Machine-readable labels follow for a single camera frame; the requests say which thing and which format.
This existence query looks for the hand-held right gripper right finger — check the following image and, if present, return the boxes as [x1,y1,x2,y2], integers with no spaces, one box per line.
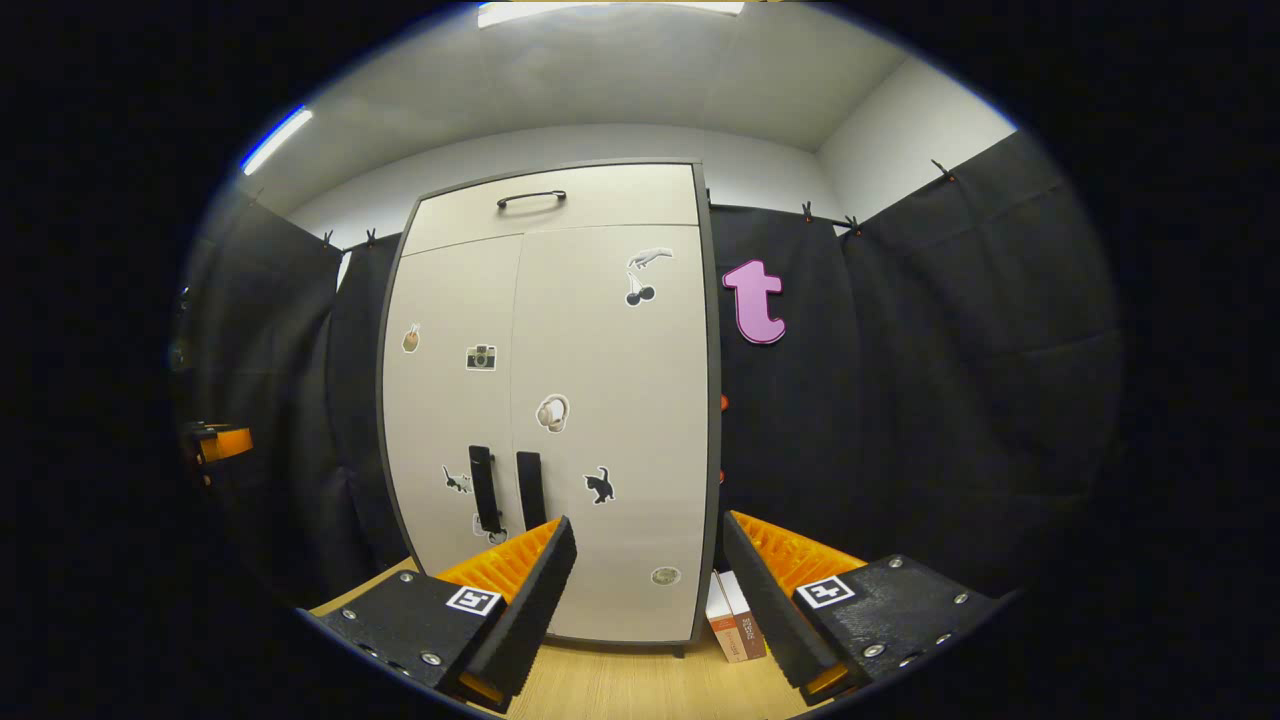
[722,510,1001,706]

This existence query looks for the black backdrop cloth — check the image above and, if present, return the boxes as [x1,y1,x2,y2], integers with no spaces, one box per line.
[170,130,1123,601]

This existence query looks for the ceiling strip light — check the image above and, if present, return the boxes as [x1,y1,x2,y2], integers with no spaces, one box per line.
[240,105,314,176]

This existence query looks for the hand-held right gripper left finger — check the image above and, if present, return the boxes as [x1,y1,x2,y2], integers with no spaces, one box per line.
[318,515,579,714]

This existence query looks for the white shoe cabinet door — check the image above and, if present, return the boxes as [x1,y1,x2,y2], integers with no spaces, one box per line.
[382,235,523,579]
[510,225,711,643]

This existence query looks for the white shoe cabinet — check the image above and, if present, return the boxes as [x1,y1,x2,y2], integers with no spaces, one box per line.
[377,160,723,656]

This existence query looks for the ceiling panel light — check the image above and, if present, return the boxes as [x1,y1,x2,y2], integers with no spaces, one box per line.
[478,0,746,28]

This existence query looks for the black door handle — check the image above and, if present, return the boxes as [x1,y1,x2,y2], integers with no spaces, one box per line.
[516,451,548,531]
[469,445,503,536]

